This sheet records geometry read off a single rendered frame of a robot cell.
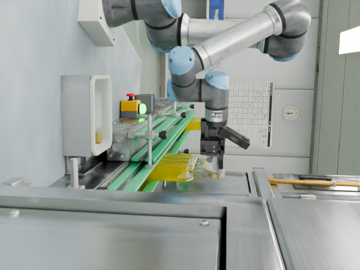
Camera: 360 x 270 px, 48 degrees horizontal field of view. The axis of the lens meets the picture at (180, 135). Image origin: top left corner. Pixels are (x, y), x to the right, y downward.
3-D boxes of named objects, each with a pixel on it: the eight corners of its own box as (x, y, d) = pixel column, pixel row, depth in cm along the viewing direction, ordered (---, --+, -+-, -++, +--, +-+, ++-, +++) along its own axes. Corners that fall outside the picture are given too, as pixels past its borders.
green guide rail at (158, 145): (130, 161, 134) (154, 162, 133) (130, 158, 134) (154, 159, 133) (185, 111, 305) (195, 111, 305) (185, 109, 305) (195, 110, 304)
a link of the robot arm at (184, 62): (325, -1, 116) (178, 75, 109) (317, 25, 126) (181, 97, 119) (300, -25, 121) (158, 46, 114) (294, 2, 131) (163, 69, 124)
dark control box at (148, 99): (134, 111, 196) (151, 111, 196) (134, 94, 195) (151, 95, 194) (138, 109, 205) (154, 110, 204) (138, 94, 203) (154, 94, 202)
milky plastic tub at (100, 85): (64, 156, 112) (95, 157, 111) (61, 74, 108) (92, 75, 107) (85, 145, 129) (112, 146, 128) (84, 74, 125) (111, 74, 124)
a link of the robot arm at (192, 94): (166, 66, 124) (201, 66, 123) (170, 86, 134) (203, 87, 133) (164, 88, 121) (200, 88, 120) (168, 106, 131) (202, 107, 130)
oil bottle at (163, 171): (133, 180, 141) (194, 182, 138) (133, 164, 140) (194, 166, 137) (136, 175, 146) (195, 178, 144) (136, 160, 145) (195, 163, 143)
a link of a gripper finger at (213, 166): (205, 178, 139) (205, 152, 136) (222, 179, 138) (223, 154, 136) (204, 181, 136) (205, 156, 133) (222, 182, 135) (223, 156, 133)
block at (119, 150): (105, 161, 130) (127, 162, 129) (105, 132, 128) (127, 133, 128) (109, 158, 133) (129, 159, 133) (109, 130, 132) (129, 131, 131)
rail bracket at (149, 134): (127, 167, 130) (165, 169, 128) (127, 115, 127) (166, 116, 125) (129, 165, 132) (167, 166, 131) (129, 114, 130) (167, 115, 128)
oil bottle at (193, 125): (177, 129, 262) (220, 130, 259) (177, 121, 262) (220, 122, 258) (178, 128, 268) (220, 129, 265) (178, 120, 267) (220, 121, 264)
